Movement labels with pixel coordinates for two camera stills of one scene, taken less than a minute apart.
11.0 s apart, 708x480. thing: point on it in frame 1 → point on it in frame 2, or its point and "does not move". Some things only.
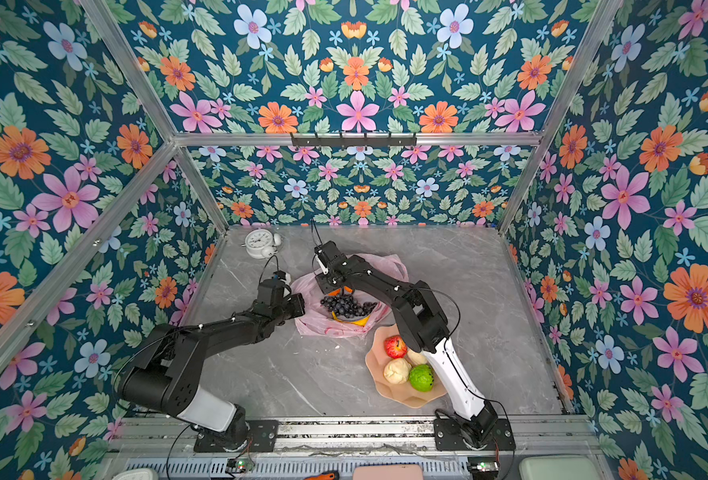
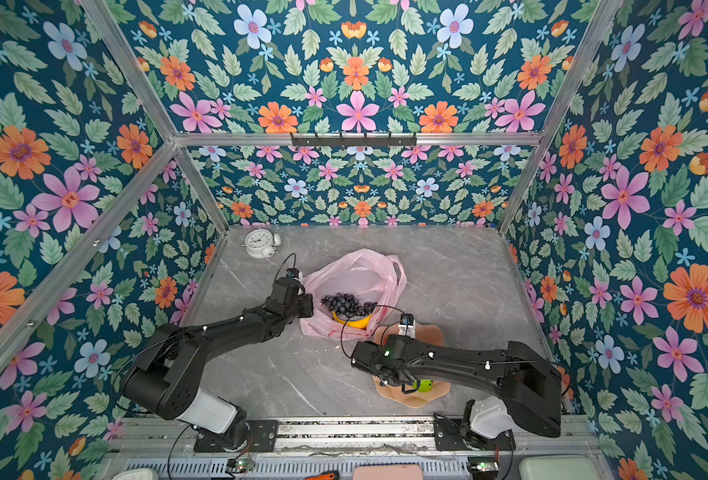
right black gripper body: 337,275 → 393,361
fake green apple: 421,377 does not move
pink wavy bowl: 377,358 does not move
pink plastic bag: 317,323 does not move
